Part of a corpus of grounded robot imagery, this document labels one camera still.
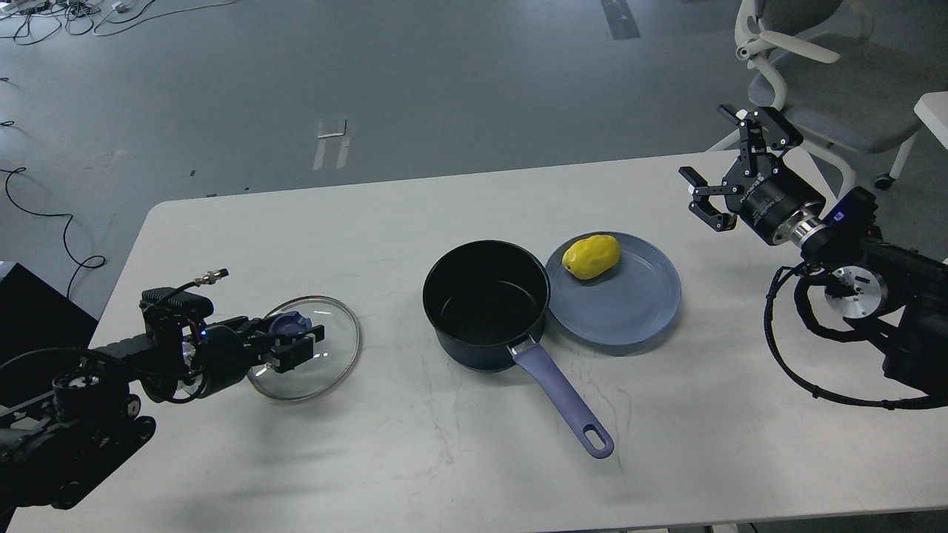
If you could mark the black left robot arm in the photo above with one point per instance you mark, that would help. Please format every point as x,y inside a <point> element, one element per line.
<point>59,446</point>

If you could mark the white grey office chair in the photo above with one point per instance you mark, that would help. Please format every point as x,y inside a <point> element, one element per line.
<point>838,90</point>

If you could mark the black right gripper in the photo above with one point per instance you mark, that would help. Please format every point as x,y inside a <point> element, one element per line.
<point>772,194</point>

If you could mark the yellow potato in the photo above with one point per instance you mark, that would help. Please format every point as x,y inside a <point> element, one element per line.
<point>591,257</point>

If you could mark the blue round plate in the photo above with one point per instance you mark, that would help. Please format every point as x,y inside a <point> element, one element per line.
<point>633,301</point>

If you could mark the dark blue saucepan purple handle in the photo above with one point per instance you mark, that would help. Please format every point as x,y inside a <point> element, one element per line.
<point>487,302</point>

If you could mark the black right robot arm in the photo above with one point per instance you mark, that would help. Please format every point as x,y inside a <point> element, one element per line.
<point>852,285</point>

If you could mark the black box at left edge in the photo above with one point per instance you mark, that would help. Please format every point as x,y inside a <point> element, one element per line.
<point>35,315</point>

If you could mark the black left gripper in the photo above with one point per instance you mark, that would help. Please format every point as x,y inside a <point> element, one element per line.
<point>224,352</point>

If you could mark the glass pot lid blue knob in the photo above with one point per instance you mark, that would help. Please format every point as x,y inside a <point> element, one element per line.
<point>330,359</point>

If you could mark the white table corner right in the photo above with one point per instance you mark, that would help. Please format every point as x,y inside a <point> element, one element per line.
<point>931,109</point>

